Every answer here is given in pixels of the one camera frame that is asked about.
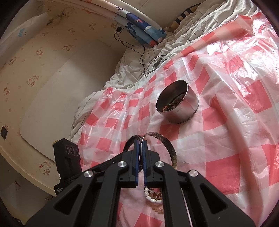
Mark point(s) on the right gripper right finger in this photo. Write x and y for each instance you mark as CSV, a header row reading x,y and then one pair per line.
x,y
189,199

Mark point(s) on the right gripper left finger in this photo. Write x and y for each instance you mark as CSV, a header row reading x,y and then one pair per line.
x,y
92,199

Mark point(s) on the silver metal bangle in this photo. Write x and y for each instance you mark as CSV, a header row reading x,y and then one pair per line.
x,y
168,145

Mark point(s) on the white headboard panel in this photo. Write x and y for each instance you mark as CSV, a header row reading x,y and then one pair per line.
x,y
51,113

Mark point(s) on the red white checkered plastic sheet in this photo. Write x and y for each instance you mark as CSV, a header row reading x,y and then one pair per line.
x,y
232,140

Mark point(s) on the round silver metal tin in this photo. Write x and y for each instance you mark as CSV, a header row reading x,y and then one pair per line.
x,y
177,102

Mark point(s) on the round grey charger puck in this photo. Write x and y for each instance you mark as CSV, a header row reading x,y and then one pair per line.
x,y
157,64

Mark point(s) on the white grid bedsheet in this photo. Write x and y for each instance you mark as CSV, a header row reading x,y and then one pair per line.
x,y
129,75

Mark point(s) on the striped pillow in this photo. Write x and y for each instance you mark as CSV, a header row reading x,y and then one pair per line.
x,y
178,20

